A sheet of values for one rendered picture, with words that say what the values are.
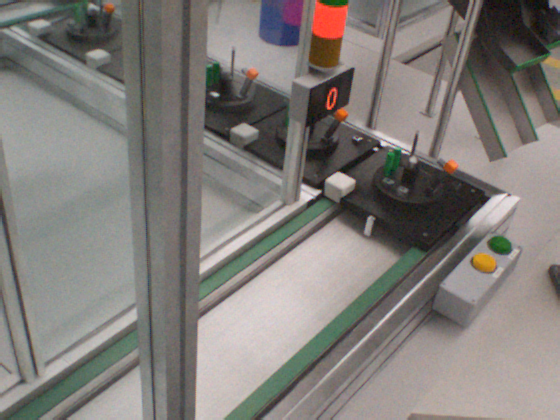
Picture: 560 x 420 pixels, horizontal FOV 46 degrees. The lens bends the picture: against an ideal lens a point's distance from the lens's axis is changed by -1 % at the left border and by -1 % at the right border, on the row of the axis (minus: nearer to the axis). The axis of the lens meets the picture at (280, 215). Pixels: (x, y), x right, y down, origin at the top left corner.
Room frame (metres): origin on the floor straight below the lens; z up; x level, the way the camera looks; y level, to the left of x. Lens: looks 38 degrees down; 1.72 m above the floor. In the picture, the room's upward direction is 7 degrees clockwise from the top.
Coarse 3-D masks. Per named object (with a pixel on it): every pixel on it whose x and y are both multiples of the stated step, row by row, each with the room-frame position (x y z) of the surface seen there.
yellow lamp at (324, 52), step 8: (312, 32) 1.01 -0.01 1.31; (312, 40) 1.00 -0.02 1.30; (320, 40) 0.99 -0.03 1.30; (328, 40) 0.99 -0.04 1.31; (336, 40) 0.99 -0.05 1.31; (312, 48) 1.00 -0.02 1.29; (320, 48) 0.99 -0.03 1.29; (328, 48) 0.99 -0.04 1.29; (336, 48) 0.99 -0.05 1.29; (312, 56) 0.99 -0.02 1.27; (320, 56) 0.99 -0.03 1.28; (328, 56) 0.99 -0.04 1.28; (336, 56) 0.99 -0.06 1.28; (320, 64) 0.99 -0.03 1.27; (328, 64) 0.99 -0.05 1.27; (336, 64) 1.00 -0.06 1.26
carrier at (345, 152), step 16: (320, 128) 1.26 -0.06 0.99; (352, 128) 1.32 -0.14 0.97; (320, 144) 1.20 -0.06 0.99; (336, 144) 1.22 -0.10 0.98; (352, 144) 1.25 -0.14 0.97; (368, 144) 1.25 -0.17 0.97; (320, 160) 1.17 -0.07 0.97; (336, 160) 1.17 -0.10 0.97; (352, 160) 1.18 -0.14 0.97; (304, 176) 1.10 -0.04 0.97; (320, 176) 1.11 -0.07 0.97
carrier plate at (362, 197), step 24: (360, 168) 1.15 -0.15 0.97; (432, 168) 1.19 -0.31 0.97; (360, 192) 1.07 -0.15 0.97; (456, 192) 1.11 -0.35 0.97; (480, 192) 1.12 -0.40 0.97; (360, 216) 1.02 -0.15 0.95; (384, 216) 1.00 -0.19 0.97; (408, 216) 1.01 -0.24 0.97; (432, 216) 1.02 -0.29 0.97; (456, 216) 1.03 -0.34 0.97; (408, 240) 0.96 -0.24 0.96; (432, 240) 0.95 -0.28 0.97
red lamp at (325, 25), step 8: (320, 8) 0.99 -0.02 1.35; (328, 8) 0.99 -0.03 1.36; (336, 8) 0.99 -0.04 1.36; (344, 8) 1.00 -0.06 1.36; (320, 16) 0.99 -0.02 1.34; (328, 16) 0.99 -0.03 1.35; (336, 16) 0.99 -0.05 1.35; (344, 16) 1.00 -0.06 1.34; (320, 24) 0.99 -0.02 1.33; (328, 24) 0.99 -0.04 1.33; (336, 24) 0.99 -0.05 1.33; (344, 24) 1.01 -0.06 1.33; (320, 32) 0.99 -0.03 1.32; (328, 32) 0.99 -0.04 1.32; (336, 32) 0.99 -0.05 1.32
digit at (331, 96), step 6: (342, 78) 1.02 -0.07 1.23; (330, 84) 0.99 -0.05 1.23; (336, 84) 1.00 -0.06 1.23; (330, 90) 0.99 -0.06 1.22; (336, 90) 1.01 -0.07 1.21; (324, 96) 0.98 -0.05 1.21; (330, 96) 0.99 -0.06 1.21; (336, 96) 1.01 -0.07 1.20; (324, 102) 0.98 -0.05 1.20; (330, 102) 0.99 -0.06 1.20; (336, 102) 1.01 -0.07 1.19; (324, 108) 0.98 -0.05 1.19; (330, 108) 1.00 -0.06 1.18; (336, 108) 1.01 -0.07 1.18; (324, 114) 0.98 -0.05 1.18
